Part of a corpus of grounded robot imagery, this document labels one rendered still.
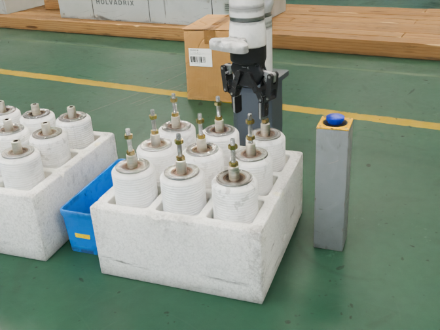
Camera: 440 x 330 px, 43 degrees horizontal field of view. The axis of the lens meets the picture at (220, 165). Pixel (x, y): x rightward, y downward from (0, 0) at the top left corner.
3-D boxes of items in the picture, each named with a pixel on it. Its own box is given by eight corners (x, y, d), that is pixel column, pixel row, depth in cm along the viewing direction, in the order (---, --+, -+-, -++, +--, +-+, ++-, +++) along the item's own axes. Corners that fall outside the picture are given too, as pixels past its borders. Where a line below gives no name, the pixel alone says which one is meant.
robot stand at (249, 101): (248, 153, 184) (245, 65, 170) (289, 160, 177) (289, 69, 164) (228, 171, 172) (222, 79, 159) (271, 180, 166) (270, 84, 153)
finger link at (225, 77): (231, 61, 119) (237, 88, 121) (225, 63, 120) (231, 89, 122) (223, 65, 117) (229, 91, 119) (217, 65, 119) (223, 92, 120)
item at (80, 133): (78, 166, 165) (67, 110, 157) (106, 169, 162) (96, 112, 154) (59, 181, 157) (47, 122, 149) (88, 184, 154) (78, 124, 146)
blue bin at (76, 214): (123, 194, 163) (118, 158, 157) (157, 199, 159) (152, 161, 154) (65, 251, 137) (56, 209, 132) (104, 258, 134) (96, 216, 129)
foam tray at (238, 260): (170, 194, 161) (164, 137, 153) (302, 212, 148) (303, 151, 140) (101, 274, 128) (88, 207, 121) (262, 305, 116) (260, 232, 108)
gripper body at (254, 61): (275, 39, 112) (275, 84, 116) (243, 35, 117) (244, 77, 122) (253, 48, 107) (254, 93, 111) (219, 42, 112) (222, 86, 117)
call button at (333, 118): (327, 120, 124) (327, 111, 123) (345, 122, 123) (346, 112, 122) (324, 127, 121) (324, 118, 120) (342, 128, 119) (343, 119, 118)
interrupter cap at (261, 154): (229, 152, 126) (229, 149, 126) (260, 146, 128) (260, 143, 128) (241, 165, 119) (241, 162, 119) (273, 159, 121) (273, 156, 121)
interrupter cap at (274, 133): (250, 143, 130) (250, 140, 130) (249, 130, 137) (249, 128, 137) (282, 141, 130) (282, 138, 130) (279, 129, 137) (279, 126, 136)
